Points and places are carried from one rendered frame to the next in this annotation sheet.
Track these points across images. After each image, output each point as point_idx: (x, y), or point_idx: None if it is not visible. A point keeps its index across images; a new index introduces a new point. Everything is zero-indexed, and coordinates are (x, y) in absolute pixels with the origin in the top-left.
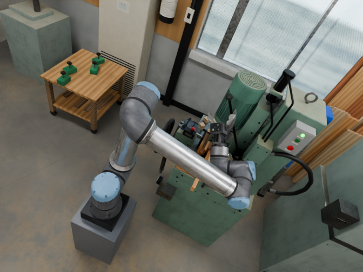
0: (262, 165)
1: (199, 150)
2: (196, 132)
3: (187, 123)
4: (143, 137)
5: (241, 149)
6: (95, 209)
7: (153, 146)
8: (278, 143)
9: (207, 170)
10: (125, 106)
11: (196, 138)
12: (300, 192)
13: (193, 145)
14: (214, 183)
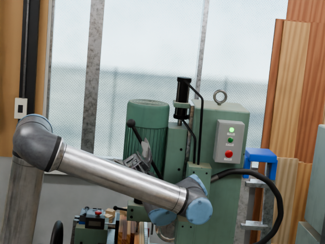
0: (214, 210)
1: (120, 240)
2: (105, 222)
3: (86, 211)
4: (57, 152)
5: None
6: None
7: (71, 163)
8: (214, 158)
9: (144, 177)
10: (21, 130)
11: (107, 235)
12: (277, 223)
13: (107, 242)
14: (160, 190)
